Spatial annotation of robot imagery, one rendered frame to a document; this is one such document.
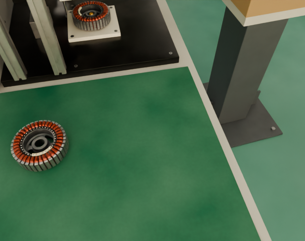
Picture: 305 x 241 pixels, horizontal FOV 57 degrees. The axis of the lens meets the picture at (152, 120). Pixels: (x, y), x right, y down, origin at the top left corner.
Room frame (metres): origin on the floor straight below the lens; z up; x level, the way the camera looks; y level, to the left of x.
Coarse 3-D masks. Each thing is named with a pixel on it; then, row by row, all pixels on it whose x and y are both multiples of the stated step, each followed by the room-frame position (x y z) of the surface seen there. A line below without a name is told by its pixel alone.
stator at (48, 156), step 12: (48, 120) 0.37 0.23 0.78; (24, 132) 0.34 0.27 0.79; (36, 132) 0.34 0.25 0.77; (48, 132) 0.35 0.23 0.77; (60, 132) 0.34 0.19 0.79; (12, 144) 0.31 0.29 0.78; (24, 144) 0.31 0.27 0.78; (36, 144) 0.32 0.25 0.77; (48, 144) 0.32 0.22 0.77; (60, 144) 0.31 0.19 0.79; (24, 156) 0.28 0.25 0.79; (36, 156) 0.28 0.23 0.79; (48, 156) 0.28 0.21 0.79; (60, 156) 0.29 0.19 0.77; (24, 168) 0.27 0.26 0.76; (36, 168) 0.26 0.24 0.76; (48, 168) 0.27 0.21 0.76
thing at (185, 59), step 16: (160, 0) 0.93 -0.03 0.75; (176, 32) 0.74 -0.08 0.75; (176, 48) 0.66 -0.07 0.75; (176, 64) 0.60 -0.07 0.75; (192, 64) 0.60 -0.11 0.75; (0, 80) 0.53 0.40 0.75; (64, 80) 0.53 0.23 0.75; (80, 80) 0.53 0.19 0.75; (208, 112) 0.42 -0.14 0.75; (224, 144) 0.33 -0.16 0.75; (240, 176) 0.25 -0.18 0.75; (256, 208) 0.19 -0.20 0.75; (256, 224) 0.16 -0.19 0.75
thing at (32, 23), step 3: (48, 9) 0.75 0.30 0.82; (30, 12) 0.73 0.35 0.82; (30, 15) 0.71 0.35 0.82; (30, 18) 0.70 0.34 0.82; (51, 18) 0.75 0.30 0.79; (30, 21) 0.69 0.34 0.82; (33, 21) 0.69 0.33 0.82; (30, 24) 0.68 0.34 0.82; (33, 24) 0.68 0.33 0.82; (33, 27) 0.68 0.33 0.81; (36, 27) 0.68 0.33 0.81; (33, 30) 0.68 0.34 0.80; (36, 30) 0.68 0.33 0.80; (36, 33) 0.68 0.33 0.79; (36, 36) 0.68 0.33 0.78; (39, 36) 0.68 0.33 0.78
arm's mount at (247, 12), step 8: (232, 0) 0.92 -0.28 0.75; (240, 0) 0.87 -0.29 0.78; (248, 0) 0.83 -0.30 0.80; (256, 0) 0.83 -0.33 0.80; (264, 0) 0.84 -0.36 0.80; (272, 0) 0.84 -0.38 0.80; (280, 0) 0.85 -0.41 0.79; (288, 0) 0.86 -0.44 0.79; (296, 0) 0.87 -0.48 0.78; (304, 0) 0.88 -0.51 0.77; (240, 8) 0.86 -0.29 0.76; (248, 8) 0.82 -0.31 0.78; (256, 8) 0.83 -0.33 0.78; (264, 8) 0.84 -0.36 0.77; (272, 8) 0.85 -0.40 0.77; (280, 8) 0.86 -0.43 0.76; (288, 8) 0.86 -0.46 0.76; (296, 8) 0.87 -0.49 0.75; (248, 16) 0.82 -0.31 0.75
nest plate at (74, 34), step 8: (112, 8) 0.82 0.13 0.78; (112, 16) 0.78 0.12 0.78; (72, 24) 0.73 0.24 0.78; (112, 24) 0.73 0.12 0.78; (72, 32) 0.70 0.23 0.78; (80, 32) 0.70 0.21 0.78; (88, 32) 0.70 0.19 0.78; (96, 32) 0.70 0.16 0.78; (104, 32) 0.70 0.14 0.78; (112, 32) 0.70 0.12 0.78; (72, 40) 0.66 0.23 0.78; (80, 40) 0.67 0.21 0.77
